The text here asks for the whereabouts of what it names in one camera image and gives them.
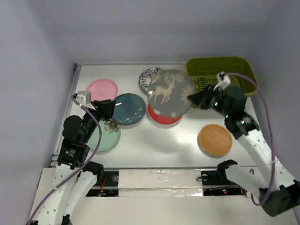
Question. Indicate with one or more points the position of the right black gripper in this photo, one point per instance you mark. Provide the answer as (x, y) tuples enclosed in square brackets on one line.
[(202, 97)]

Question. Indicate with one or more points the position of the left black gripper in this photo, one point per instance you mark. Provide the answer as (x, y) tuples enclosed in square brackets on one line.
[(105, 108)]

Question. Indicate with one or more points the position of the dark teal glazed plate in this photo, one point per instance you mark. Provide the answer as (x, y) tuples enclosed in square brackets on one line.
[(129, 109)]

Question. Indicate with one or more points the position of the grey reindeer plate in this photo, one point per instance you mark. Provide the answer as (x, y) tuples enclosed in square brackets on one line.
[(168, 93)]

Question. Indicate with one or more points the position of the mint green flower plate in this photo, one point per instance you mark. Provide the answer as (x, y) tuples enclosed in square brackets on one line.
[(110, 136)]

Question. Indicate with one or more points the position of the red teal flower plate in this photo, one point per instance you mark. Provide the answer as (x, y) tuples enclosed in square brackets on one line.
[(161, 120)]

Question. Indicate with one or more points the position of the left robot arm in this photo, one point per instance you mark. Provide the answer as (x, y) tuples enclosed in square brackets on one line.
[(75, 173)]

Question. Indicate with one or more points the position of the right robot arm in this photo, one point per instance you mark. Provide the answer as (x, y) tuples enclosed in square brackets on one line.
[(276, 189)]

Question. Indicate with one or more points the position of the green plastic bin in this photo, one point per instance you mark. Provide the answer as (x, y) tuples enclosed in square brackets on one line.
[(203, 71)]

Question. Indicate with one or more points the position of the pink plastic plate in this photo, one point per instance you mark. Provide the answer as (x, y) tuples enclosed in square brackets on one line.
[(103, 89)]

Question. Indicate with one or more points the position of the orange woven round plate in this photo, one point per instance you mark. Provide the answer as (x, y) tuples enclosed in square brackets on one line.
[(215, 140)]

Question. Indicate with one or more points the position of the blue floral white plate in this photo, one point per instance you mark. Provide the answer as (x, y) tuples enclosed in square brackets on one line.
[(146, 77)]

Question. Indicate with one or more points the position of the silver foil covered bar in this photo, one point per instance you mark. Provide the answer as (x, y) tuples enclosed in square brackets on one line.
[(160, 183)]

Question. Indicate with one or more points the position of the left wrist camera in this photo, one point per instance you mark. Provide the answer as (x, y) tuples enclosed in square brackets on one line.
[(83, 98)]

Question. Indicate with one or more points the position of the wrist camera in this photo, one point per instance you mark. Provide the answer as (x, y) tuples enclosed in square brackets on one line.
[(83, 98), (223, 81)]

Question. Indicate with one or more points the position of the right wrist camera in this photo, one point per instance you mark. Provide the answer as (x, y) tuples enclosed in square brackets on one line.
[(223, 81)]

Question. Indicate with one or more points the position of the aluminium table edge rail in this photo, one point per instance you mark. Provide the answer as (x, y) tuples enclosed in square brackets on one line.
[(57, 148)]

